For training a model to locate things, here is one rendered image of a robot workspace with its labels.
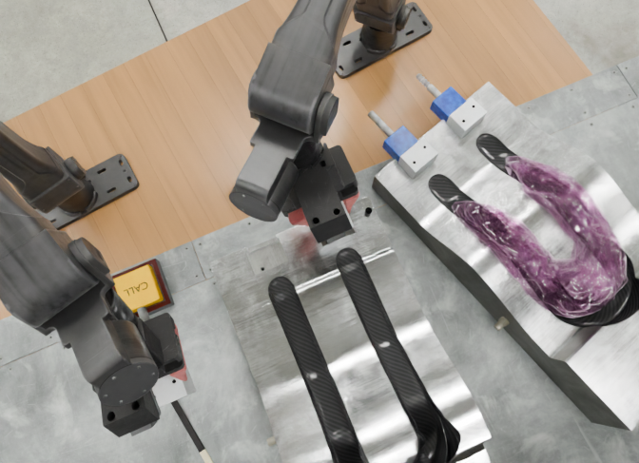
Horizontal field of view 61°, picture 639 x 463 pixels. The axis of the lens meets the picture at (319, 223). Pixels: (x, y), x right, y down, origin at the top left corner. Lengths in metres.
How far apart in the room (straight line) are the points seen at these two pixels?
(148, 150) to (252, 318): 0.37
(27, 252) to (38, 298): 0.04
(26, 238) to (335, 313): 0.43
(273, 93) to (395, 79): 0.51
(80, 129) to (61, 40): 1.18
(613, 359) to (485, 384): 0.19
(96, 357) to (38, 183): 0.37
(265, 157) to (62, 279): 0.22
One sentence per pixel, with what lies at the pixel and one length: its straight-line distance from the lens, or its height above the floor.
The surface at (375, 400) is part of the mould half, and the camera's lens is 0.76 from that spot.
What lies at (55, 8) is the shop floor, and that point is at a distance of 2.31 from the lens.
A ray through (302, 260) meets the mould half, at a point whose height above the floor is 0.89.
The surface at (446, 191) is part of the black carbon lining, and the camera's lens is 0.89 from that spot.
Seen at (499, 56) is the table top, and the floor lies 0.80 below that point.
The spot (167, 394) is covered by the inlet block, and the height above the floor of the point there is 0.96.
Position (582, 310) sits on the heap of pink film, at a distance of 0.87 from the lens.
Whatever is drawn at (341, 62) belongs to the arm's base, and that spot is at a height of 0.81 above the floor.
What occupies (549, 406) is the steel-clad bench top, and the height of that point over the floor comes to 0.80.
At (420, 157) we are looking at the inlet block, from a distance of 0.87.
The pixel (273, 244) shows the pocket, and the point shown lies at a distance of 0.84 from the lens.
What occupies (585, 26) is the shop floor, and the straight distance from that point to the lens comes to 2.24.
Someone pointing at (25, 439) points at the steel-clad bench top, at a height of 0.80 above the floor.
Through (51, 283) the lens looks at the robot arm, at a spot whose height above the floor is 1.20.
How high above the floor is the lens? 1.68
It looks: 75 degrees down
